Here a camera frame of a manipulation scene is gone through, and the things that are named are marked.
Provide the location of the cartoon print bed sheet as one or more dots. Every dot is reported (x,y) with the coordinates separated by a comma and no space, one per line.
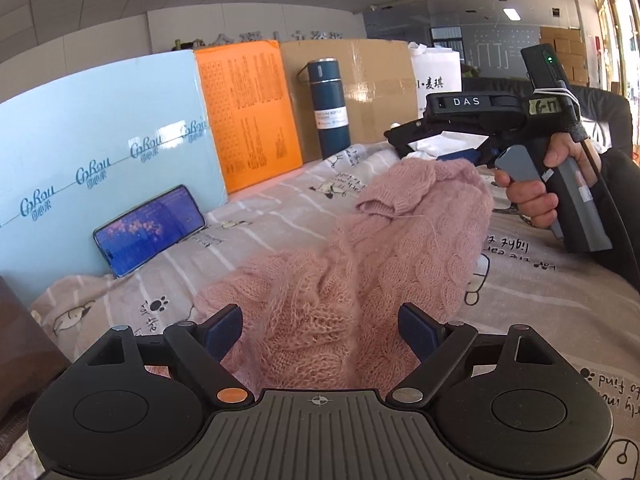
(523,275)

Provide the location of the brown leather bag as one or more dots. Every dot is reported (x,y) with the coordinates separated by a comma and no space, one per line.
(29,362)

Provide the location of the light blue Cobou box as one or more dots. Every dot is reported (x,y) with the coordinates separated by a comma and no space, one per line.
(80,151)

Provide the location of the brown cardboard box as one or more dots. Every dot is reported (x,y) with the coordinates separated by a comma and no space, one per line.
(378,81)

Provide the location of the orange printed box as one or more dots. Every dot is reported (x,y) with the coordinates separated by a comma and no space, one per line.
(250,112)

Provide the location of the person's right hand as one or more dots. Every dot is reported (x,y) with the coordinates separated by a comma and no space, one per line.
(532,198)

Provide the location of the white garment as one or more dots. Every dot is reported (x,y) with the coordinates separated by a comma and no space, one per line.
(445,143)

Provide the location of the smartphone with lit screen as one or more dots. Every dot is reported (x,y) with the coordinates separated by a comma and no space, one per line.
(137,236)

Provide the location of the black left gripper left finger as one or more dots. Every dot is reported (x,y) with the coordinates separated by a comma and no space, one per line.
(196,354)

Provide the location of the dark teal thermos bottle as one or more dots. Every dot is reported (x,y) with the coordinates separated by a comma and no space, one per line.
(329,103)

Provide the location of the pink knitted sweater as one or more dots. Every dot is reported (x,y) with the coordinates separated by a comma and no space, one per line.
(327,318)

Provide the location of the stacked cardboard boxes far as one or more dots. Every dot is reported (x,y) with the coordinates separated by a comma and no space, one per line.
(571,52)

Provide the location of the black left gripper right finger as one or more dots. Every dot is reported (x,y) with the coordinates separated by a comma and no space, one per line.
(440,348)

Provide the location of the white tote bag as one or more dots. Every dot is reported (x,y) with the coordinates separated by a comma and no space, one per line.
(436,70)

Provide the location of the black garment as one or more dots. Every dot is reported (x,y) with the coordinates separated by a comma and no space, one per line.
(401,137)

